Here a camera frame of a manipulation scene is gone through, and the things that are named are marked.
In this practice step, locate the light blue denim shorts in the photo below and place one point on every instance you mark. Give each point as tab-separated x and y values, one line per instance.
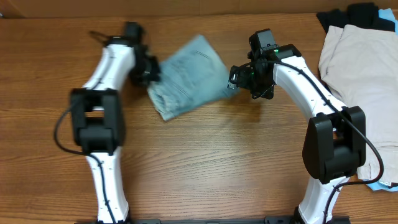
193	76

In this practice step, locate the black garment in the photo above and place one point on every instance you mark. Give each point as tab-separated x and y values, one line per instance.
362	15

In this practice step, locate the brown cardboard back panel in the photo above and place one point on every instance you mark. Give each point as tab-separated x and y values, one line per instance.
116	8

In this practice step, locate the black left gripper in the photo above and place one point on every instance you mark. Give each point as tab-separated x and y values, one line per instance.
148	72

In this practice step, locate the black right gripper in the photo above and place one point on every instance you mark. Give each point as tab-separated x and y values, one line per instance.
241	78

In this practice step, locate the light blue garment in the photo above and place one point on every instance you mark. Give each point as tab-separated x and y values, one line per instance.
386	14

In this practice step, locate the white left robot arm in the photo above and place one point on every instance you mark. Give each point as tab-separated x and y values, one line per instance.
98	122

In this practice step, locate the beige folded garment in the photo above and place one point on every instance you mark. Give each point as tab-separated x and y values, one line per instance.
360	68

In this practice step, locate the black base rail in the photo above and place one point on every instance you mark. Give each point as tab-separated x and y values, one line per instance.
217	221

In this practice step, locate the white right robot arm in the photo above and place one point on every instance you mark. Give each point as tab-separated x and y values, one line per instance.
334	145

